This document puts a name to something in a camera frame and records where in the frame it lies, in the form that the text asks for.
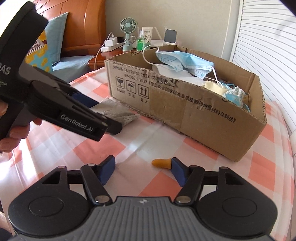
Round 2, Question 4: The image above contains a grey linen pouch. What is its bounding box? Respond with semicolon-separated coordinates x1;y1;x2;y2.
90;98;140;126

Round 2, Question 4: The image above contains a green bottle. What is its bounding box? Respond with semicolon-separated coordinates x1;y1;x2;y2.
136;30;144;51

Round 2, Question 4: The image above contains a yellow cloth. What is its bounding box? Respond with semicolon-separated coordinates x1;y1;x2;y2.
204;81;228;96

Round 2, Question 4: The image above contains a white folded tissue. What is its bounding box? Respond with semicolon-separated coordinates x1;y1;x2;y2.
152;64;205;86

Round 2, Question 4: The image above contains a yellow snack bag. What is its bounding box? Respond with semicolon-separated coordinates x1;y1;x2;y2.
25;30;52;73

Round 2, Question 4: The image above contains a wooden nightstand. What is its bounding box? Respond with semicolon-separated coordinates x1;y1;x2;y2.
88;47;123;71

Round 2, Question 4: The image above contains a brown cardboard box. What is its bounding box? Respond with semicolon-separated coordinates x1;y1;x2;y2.
105;45;267;162

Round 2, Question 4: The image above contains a person's left hand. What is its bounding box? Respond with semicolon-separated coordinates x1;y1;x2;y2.
1;100;43;153

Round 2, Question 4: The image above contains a green desk fan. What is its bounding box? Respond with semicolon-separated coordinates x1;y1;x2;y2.
119;17;137;52

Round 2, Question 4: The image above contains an orange checked tablecloth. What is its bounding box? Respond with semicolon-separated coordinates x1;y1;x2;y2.
0;67;295;241

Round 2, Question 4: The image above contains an orange finger cot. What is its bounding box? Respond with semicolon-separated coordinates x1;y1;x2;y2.
152;159;171;169

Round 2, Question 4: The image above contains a blue pillow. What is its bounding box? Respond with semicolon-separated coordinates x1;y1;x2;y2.
45;12;68;65

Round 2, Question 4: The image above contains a grey small screen device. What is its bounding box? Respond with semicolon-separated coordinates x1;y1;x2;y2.
164;26;178;45

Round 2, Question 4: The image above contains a white power strip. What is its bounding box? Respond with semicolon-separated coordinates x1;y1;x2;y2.
101;35;124;53

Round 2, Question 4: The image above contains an orange wooden headboard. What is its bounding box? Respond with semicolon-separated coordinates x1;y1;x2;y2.
33;0;107;57

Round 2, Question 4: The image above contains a blue surgical face mask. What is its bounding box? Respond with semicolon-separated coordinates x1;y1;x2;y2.
142;47;222;86

